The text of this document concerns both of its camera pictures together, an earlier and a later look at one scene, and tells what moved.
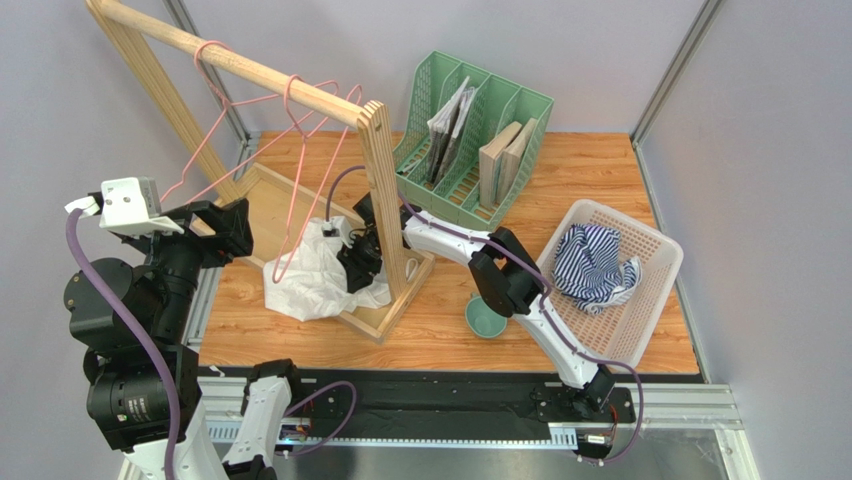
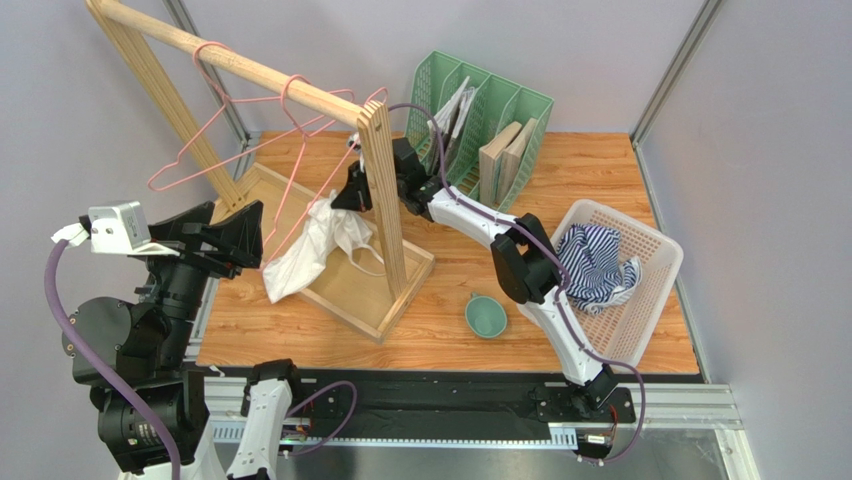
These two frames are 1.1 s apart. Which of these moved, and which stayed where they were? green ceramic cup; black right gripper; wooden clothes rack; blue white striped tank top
Moved: black right gripper
Stayed: blue white striped tank top; wooden clothes rack; green ceramic cup
